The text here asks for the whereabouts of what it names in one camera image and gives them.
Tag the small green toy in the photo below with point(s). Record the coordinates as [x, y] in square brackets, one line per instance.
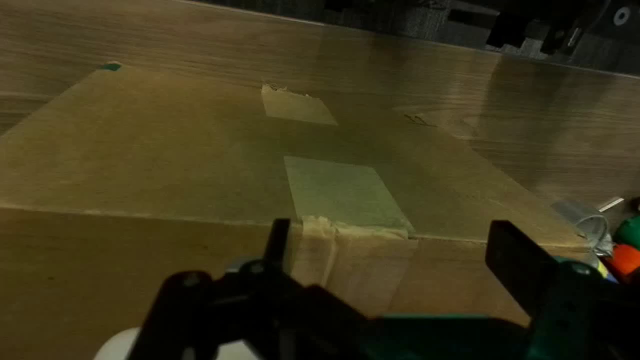
[631, 233]

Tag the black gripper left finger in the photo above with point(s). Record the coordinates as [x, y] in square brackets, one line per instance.
[220, 312]

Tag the large cardboard box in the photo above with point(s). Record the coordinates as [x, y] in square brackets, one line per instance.
[167, 147]

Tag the shiny metal clutter piece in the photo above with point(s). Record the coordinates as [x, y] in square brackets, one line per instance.
[593, 226]

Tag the small orange toy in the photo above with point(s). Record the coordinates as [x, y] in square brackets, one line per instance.
[626, 261]

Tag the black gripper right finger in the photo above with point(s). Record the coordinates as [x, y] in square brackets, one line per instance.
[581, 312]

